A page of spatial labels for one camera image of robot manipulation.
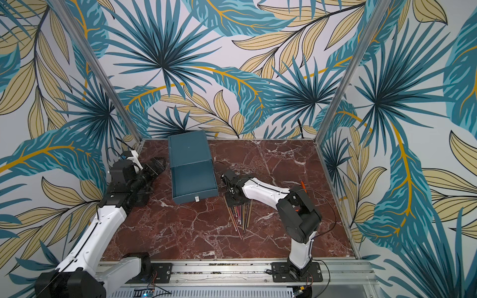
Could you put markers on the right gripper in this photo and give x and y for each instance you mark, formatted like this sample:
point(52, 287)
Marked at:
point(231, 190)

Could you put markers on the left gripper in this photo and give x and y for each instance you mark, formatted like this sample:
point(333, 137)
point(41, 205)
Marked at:
point(160, 167)

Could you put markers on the teal top drawer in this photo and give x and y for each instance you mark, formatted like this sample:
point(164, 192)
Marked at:
point(193, 182)

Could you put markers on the teal drawer cabinet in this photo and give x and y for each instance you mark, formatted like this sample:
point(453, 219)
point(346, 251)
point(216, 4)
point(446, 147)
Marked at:
point(189, 149)

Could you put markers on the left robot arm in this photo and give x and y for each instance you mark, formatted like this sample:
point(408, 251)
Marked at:
point(76, 276)

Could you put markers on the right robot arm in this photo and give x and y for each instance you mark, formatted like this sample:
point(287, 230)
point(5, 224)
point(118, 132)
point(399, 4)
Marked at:
point(298, 214)

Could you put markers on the red pencil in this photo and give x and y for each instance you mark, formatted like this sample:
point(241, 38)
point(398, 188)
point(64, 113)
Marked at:
point(238, 215)

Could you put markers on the brown pencil right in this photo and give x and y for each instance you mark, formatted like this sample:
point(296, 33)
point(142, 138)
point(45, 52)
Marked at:
point(248, 214)

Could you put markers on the small circuit board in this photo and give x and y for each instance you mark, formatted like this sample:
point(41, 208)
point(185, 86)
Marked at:
point(143, 293)

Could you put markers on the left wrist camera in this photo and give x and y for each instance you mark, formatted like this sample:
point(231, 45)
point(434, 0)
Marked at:
point(134, 157)

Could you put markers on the orange handled tool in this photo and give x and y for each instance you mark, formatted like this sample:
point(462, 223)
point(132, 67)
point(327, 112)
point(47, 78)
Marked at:
point(303, 186)

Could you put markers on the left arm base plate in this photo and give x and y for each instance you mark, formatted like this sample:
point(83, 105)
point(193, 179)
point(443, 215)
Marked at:
point(156, 272)

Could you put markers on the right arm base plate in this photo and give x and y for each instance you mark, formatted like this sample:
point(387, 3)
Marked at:
point(286, 272)

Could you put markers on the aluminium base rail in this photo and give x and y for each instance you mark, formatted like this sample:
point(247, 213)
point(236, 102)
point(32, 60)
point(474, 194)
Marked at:
point(248, 278)

